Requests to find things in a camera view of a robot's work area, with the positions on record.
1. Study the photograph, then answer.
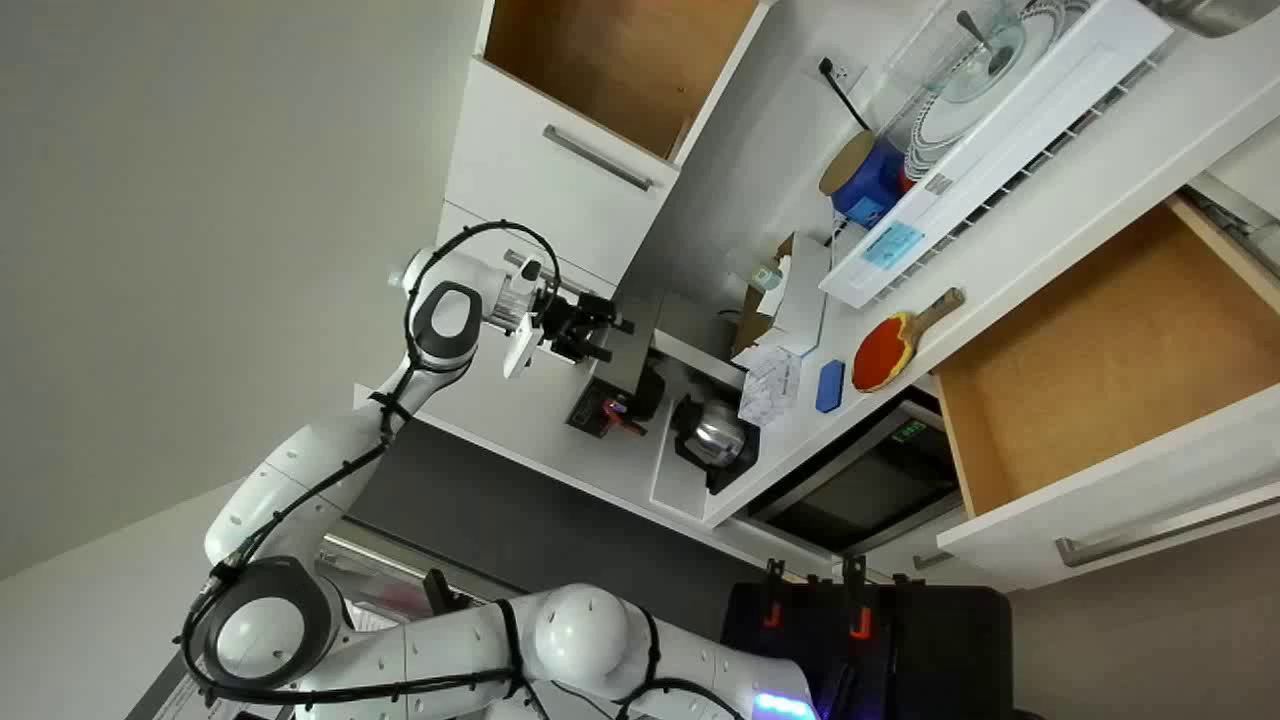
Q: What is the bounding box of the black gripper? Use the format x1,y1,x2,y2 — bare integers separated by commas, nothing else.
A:
526,289,641,370

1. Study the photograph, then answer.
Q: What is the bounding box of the black coffee machine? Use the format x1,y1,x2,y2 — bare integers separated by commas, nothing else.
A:
564,333,668,444

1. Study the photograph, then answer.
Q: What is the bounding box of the brown cardboard box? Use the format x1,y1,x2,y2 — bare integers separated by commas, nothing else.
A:
724,238,798,359

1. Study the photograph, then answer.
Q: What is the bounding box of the metal pot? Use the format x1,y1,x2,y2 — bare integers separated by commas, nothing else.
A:
668,393,765,498

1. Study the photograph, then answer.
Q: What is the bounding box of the red table tennis paddle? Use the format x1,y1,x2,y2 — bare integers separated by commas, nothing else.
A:
847,284,967,396

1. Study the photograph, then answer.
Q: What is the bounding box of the blue plastic container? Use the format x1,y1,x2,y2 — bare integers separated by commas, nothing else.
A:
830,138,911,232

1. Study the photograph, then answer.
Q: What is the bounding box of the black built-in oven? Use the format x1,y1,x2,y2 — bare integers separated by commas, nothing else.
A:
744,396,967,560

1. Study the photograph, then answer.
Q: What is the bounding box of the black utensil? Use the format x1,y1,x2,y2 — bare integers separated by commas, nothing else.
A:
814,51,880,138

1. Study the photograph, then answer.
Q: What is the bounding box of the black case with orange clamps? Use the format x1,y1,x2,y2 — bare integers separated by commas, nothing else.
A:
714,555,1017,720

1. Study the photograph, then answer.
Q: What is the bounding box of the long white board with label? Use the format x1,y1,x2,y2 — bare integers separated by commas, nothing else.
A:
814,0,1180,314

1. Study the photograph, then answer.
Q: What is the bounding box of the metal faucet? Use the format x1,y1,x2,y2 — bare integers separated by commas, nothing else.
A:
953,9,1032,81

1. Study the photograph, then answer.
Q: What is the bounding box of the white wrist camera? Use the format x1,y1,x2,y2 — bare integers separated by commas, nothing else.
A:
498,315,541,385

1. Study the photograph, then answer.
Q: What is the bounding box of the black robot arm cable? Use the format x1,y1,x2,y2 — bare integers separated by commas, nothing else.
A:
174,216,751,720

